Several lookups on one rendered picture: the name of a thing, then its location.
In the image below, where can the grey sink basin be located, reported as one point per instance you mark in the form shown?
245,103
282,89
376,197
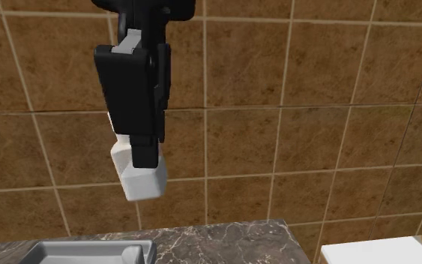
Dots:
79,252

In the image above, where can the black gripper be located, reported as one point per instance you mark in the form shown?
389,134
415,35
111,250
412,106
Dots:
152,9

